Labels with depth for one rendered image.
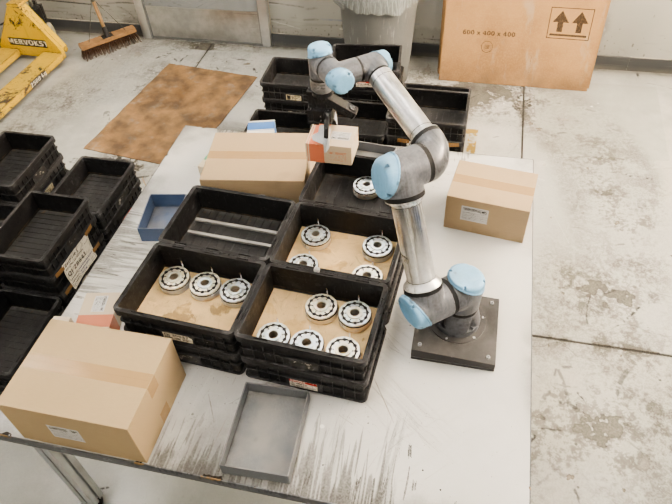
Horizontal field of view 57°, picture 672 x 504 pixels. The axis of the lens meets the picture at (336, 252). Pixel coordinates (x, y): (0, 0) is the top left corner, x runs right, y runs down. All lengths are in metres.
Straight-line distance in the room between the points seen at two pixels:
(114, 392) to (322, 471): 0.62
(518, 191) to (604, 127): 2.03
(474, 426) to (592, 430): 0.99
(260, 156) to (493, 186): 0.90
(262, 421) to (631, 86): 3.65
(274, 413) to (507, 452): 0.69
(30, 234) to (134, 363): 1.33
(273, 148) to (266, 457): 1.21
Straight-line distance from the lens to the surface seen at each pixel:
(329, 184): 2.41
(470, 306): 1.93
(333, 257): 2.13
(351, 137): 2.15
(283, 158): 2.44
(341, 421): 1.92
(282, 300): 2.02
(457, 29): 4.54
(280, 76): 3.97
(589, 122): 4.38
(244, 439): 1.92
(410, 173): 1.68
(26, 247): 3.04
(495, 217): 2.35
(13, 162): 3.58
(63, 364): 1.99
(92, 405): 1.87
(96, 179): 3.45
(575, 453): 2.77
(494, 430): 1.94
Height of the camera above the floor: 2.39
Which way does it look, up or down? 47 degrees down
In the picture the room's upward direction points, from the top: 4 degrees counter-clockwise
